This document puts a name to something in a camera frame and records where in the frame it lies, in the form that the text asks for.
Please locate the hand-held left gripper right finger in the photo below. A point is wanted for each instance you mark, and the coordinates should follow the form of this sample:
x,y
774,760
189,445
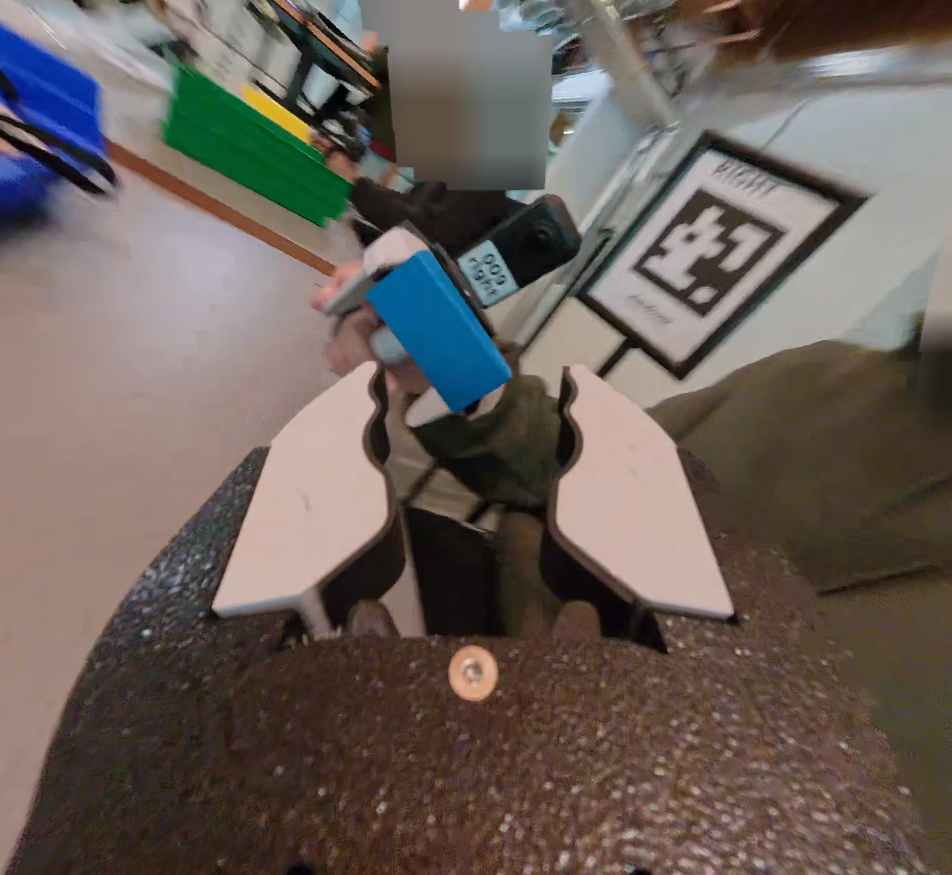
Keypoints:
x,y
632,518

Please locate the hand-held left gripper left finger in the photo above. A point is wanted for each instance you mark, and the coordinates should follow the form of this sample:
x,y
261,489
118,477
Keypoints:
x,y
312,510

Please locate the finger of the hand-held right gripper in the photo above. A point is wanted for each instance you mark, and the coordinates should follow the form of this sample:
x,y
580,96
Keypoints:
x,y
390,246
425,411

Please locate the blue foam block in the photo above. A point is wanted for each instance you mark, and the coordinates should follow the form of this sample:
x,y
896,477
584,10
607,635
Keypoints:
x,y
431,324

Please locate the blue plastic bin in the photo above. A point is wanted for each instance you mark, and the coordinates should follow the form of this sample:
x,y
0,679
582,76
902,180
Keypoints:
x,y
44,116

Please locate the person's right forearm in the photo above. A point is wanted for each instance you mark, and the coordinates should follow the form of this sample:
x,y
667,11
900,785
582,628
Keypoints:
x,y
506,443

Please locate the person's right hand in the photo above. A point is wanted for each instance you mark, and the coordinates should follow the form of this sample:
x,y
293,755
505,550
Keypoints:
x,y
349,343

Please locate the grey topped table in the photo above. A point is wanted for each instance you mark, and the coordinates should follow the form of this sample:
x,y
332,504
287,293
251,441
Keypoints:
x,y
245,220

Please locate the black easel stand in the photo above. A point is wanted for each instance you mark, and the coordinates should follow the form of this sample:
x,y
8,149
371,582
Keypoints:
x,y
617,360

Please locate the yellow plastic bin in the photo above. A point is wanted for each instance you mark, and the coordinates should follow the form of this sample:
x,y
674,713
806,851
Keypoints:
x,y
279,112

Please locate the green plastic bin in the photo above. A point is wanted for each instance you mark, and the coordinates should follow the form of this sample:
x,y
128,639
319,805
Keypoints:
x,y
245,146

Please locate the black framed sign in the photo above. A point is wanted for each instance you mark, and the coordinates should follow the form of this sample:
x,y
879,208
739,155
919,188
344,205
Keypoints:
x,y
714,250

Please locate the person's olive hoodie torso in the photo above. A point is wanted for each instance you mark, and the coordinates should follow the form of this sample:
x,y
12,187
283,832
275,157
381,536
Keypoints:
x,y
818,481

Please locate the wooden standing desk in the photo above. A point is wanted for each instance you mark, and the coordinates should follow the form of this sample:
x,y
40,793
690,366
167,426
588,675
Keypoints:
x,y
312,34

